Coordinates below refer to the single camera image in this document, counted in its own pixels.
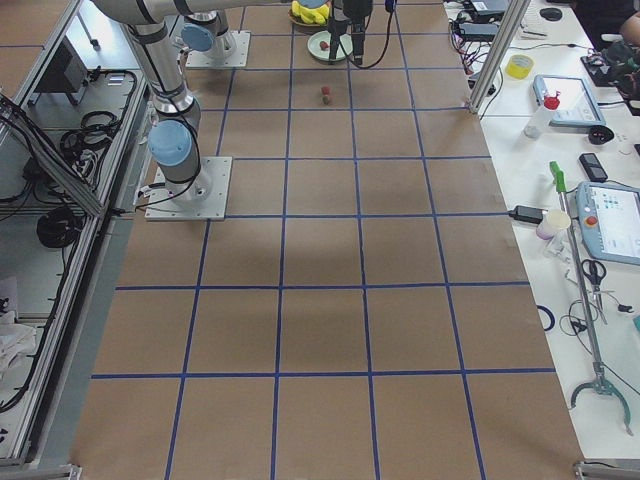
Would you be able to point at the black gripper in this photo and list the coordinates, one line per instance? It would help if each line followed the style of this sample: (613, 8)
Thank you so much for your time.
(336, 13)

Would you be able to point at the light green plate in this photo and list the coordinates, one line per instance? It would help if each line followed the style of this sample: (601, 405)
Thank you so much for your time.
(313, 46)

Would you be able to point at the yellow banana bunch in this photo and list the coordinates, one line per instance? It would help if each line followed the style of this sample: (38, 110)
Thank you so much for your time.
(315, 8)

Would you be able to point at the woven wicker basket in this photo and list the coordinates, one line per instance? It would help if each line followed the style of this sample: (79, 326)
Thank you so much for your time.
(310, 22)

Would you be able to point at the yellow tape roll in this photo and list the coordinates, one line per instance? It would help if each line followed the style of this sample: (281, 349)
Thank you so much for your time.
(519, 66)

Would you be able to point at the clear bottle red cap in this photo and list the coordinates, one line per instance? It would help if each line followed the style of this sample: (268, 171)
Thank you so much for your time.
(541, 119)

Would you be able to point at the teach pendant far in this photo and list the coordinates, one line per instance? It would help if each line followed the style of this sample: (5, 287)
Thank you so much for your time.
(578, 106)

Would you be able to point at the teach pendant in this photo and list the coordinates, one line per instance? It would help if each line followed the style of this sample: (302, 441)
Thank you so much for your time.
(578, 106)
(609, 221)

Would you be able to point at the black power adapter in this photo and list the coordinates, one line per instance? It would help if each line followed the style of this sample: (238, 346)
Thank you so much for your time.
(527, 214)

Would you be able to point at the paper cup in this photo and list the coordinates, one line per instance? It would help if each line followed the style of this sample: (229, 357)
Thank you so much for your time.
(553, 222)

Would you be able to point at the teach pendant near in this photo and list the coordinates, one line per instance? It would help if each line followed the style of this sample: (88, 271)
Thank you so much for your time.
(609, 221)

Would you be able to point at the black scissors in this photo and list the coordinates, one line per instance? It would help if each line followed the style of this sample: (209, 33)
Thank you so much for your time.
(595, 272)

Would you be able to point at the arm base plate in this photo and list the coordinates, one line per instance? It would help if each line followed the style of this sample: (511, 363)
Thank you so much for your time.
(228, 51)
(205, 199)

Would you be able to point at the aluminium frame post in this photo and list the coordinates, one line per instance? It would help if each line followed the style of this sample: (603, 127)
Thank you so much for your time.
(508, 27)

